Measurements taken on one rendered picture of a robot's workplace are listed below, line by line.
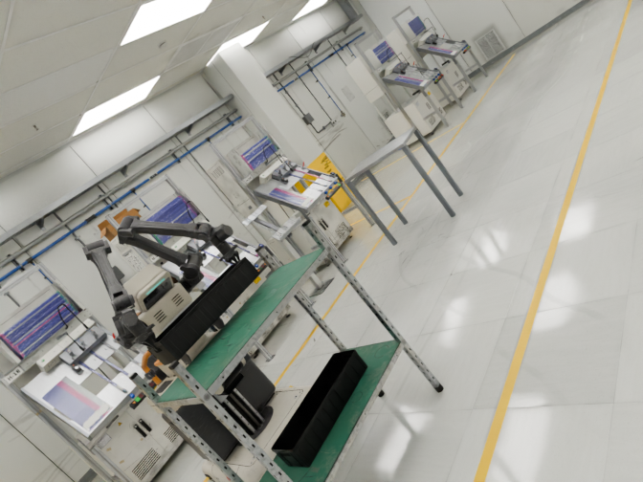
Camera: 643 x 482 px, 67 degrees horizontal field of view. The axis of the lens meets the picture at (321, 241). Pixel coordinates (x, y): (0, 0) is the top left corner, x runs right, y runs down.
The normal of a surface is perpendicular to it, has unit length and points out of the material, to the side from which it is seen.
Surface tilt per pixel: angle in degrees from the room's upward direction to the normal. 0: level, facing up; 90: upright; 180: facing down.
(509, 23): 90
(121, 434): 90
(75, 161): 90
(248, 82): 90
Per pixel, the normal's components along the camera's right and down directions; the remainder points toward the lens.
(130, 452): 0.61, -0.29
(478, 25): -0.50, 0.58
